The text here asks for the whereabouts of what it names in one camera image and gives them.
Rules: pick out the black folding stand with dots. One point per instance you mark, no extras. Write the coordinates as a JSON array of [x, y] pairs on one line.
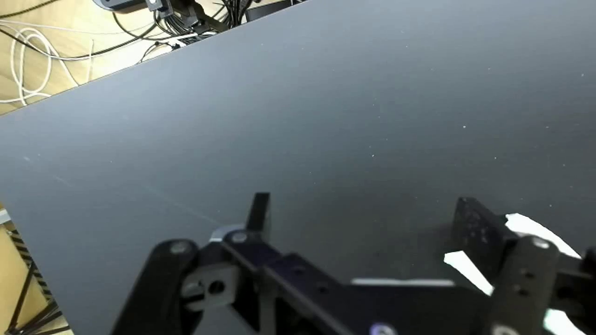
[[26, 305]]

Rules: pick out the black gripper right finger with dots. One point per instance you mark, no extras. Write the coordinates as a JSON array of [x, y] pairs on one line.
[[529, 273]]

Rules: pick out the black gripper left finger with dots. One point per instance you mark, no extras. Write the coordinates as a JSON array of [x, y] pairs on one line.
[[181, 281]]

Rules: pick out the white cloth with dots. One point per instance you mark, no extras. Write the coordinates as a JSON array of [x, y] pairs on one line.
[[555, 320]]

